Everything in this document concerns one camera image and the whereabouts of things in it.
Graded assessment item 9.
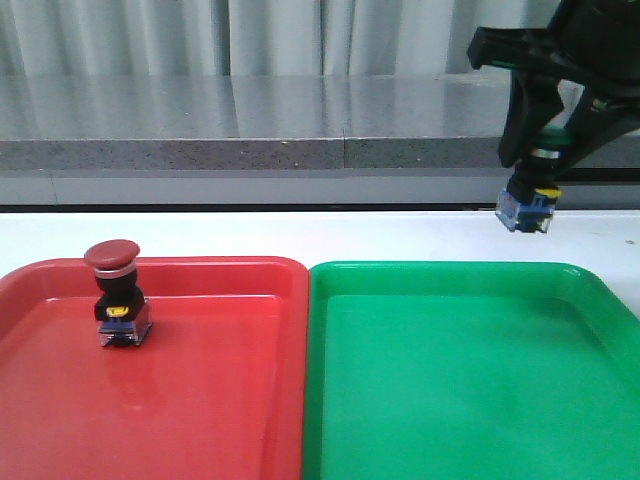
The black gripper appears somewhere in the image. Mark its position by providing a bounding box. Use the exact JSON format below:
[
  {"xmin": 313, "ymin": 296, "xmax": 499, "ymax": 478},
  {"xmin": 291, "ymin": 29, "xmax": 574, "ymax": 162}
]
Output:
[{"xmin": 467, "ymin": 1, "xmax": 639, "ymax": 180}]

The green mushroom push button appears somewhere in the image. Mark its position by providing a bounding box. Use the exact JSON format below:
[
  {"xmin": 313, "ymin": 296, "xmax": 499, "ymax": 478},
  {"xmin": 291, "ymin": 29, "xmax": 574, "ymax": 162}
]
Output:
[{"xmin": 495, "ymin": 126, "xmax": 572, "ymax": 233}]

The red mushroom push button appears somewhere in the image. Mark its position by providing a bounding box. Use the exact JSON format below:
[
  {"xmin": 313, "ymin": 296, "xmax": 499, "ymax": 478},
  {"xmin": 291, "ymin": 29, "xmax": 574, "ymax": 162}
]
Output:
[{"xmin": 84, "ymin": 239, "xmax": 152, "ymax": 347}]

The green plastic tray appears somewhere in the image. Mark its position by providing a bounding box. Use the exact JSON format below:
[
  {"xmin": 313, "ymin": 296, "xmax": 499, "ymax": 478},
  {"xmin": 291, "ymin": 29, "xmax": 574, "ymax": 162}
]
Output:
[{"xmin": 303, "ymin": 262, "xmax": 639, "ymax": 479}]

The grey stone counter ledge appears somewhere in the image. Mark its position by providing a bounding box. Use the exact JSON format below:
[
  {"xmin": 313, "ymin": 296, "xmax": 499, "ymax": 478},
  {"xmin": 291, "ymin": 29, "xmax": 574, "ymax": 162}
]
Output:
[{"xmin": 0, "ymin": 71, "xmax": 640, "ymax": 213}]

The red plastic tray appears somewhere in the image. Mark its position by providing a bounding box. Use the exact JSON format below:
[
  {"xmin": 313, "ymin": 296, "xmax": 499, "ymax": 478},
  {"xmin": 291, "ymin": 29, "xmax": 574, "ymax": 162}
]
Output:
[{"xmin": 1, "ymin": 257, "xmax": 309, "ymax": 479}]

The white pleated curtain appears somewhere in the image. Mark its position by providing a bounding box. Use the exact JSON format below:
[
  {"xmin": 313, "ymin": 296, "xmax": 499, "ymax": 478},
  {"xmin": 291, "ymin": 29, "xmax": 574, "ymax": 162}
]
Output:
[{"xmin": 1, "ymin": 0, "xmax": 556, "ymax": 76}]

